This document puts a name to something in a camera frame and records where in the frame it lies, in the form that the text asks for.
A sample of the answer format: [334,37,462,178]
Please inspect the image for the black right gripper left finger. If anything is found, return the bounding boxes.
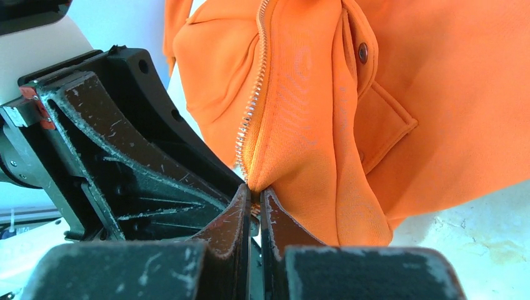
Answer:
[21,185,250,299]

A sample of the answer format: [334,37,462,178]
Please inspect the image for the orange zip jacket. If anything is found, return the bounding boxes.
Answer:
[162,1,529,246]

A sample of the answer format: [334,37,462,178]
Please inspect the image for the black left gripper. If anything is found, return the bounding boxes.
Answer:
[1,46,242,241]

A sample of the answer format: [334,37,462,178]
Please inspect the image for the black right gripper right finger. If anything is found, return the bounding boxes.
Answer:
[260,188,466,299]

